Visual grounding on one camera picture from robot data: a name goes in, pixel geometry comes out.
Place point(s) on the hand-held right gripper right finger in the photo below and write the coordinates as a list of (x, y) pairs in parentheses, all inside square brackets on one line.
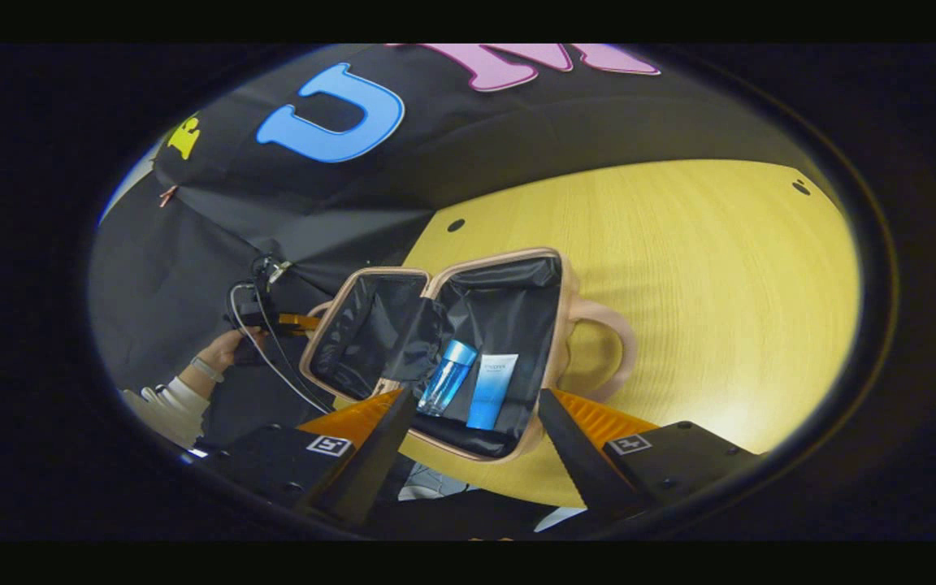
[(578, 463)]

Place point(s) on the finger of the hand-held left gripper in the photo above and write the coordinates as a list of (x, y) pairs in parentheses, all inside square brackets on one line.
[(299, 323)]

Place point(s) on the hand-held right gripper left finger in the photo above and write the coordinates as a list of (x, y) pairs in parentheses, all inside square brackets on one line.
[(370, 463)]

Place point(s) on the white and blue tube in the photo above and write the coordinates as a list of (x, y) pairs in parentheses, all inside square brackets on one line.
[(491, 390)]

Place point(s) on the blue skin care bottle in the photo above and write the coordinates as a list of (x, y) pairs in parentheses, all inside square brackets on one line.
[(448, 378)]

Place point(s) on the grey wristband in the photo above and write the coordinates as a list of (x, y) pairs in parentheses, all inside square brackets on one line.
[(206, 370)]

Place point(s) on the black backdrop cloth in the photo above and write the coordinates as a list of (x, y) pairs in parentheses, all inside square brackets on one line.
[(216, 236)]

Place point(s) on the copper cloth clip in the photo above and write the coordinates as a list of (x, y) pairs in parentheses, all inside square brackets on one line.
[(167, 195)]

